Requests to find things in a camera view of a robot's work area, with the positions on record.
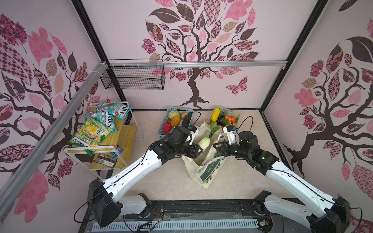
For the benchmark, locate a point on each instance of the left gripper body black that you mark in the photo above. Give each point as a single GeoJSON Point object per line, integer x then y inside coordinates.
{"type": "Point", "coordinates": [189, 151]}

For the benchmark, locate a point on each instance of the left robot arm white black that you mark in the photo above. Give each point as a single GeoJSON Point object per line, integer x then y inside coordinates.
{"type": "Point", "coordinates": [106, 198]}

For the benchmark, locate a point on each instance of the black grapes bunch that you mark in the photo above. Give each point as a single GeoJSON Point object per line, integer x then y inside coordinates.
{"type": "Point", "coordinates": [220, 117]}

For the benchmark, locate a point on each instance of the blue plastic basket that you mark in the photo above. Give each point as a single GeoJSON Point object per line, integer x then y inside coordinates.
{"type": "Point", "coordinates": [167, 120]}

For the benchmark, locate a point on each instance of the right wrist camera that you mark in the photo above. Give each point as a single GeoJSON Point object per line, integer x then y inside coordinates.
{"type": "Point", "coordinates": [230, 132]}

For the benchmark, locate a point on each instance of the green cabbage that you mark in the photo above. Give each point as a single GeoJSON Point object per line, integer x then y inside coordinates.
{"type": "Point", "coordinates": [174, 113]}

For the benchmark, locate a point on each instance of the fox's candy bag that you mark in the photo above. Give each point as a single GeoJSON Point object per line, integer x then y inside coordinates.
{"type": "Point", "coordinates": [105, 118]}
{"type": "Point", "coordinates": [117, 109]}

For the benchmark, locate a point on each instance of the purple eggplant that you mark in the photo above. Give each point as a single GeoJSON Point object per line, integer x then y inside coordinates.
{"type": "Point", "coordinates": [187, 119]}

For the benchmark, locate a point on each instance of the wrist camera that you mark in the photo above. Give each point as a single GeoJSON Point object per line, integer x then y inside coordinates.
{"type": "Point", "coordinates": [230, 132]}
{"type": "Point", "coordinates": [185, 135]}

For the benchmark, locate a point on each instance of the white wooden shelf rack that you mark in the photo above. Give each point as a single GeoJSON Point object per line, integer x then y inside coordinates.
{"type": "Point", "coordinates": [100, 157]}

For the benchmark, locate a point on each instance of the yellow corn cob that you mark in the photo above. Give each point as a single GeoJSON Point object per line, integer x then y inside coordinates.
{"type": "Point", "coordinates": [215, 115]}

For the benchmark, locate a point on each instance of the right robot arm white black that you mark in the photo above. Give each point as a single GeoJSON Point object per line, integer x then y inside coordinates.
{"type": "Point", "coordinates": [318, 211]}

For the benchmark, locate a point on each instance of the white slotted cable duct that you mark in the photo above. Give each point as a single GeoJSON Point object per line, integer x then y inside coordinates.
{"type": "Point", "coordinates": [182, 225]}

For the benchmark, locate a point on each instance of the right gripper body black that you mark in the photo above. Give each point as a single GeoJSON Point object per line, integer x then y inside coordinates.
{"type": "Point", "coordinates": [234, 150]}

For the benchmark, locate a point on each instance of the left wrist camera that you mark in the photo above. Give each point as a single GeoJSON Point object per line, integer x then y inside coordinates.
{"type": "Point", "coordinates": [185, 135]}

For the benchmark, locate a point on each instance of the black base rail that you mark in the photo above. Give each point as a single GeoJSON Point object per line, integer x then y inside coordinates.
{"type": "Point", "coordinates": [207, 210]}

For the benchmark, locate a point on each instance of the green plastic basket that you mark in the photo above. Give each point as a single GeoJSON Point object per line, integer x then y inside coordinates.
{"type": "Point", "coordinates": [226, 112]}

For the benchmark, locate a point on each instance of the Fox's candy bag upper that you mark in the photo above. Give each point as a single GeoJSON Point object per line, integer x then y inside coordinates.
{"type": "Point", "coordinates": [117, 109]}

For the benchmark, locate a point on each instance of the cream canvas grocery tote bag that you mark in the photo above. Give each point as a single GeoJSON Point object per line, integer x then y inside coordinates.
{"type": "Point", "coordinates": [205, 167]}

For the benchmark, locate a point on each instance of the white radish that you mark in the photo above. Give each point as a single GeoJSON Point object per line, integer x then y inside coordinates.
{"type": "Point", "coordinates": [204, 143]}

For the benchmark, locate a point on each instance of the red bell pepper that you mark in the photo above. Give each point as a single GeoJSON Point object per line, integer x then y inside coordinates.
{"type": "Point", "coordinates": [167, 128]}

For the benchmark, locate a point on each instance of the blue snack packet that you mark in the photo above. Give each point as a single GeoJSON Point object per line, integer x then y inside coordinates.
{"type": "Point", "coordinates": [118, 151]}

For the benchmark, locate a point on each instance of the green yellow snack bag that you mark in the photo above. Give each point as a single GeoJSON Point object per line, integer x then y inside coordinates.
{"type": "Point", "coordinates": [91, 134]}

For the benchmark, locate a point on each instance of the Fox's candy bag lower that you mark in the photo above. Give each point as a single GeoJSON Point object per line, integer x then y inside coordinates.
{"type": "Point", "coordinates": [105, 118]}

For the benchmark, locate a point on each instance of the green leafy vegetable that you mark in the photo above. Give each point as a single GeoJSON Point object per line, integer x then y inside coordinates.
{"type": "Point", "coordinates": [213, 128]}

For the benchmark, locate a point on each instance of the black wire wall basket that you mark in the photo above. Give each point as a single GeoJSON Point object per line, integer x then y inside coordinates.
{"type": "Point", "coordinates": [136, 74]}

